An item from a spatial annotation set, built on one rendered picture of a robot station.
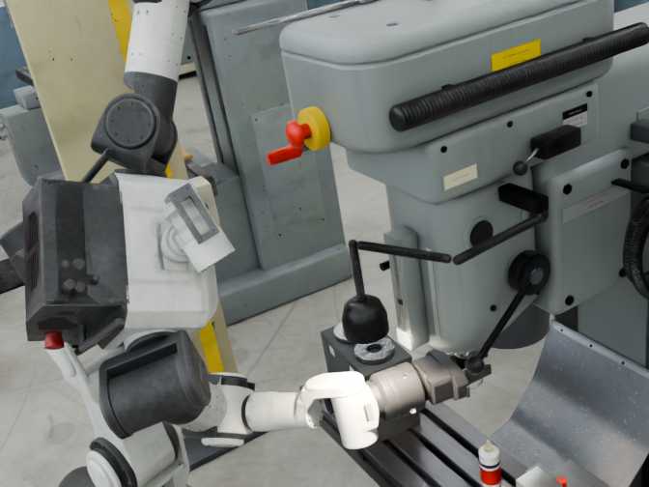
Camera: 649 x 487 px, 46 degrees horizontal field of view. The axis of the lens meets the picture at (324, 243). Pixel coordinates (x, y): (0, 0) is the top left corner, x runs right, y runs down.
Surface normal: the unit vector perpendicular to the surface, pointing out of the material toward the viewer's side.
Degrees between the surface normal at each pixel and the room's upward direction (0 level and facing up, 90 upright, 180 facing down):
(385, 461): 0
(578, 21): 90
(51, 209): 60
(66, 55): 90
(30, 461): 0
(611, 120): 90
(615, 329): 90
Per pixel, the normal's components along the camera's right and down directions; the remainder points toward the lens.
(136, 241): 0.55, -0.32
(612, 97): 0.51, 0.31
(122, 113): 0.00, 0.00
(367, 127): -0.34, 0.47
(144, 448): 0.72, 0.04
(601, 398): -0.83, -0.10
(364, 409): 0.29, 0.09
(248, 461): -0.16, -0.88
